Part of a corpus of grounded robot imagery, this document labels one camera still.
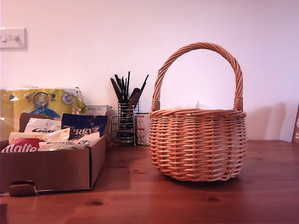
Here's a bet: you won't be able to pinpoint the brown wooden spatula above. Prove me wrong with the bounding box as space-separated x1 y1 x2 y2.
119 87 142 138

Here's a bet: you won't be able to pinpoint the white light switch plate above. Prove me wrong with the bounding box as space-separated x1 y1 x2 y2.
0 28 27 50

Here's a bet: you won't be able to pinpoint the white crumpled tissue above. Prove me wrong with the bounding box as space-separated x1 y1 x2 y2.
195 100 210 110

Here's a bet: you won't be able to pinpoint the white Porlex box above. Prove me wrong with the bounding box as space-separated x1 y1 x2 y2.
84 104 113 117

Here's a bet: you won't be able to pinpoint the brown board with white dots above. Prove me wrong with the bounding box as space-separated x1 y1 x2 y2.
291 109 299 143

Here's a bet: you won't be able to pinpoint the white tin can red lines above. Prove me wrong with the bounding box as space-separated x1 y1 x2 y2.
136 112 150 145

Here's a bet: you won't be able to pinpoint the chrome wire utensil holder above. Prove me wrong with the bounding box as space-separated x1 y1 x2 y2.
110 101 140 143

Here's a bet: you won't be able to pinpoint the brown cardboard box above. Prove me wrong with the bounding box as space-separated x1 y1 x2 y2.
0 112 110 196

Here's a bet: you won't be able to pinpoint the yellow plastic paper roll pack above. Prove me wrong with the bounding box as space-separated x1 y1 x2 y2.
0 85 86 133

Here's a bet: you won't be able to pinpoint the blue Terry's mini eggs bag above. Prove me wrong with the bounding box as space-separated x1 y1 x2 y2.
61 113 108 141

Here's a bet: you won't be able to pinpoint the woven wicker basket with handle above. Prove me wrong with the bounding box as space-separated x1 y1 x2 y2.
149 42 248 182

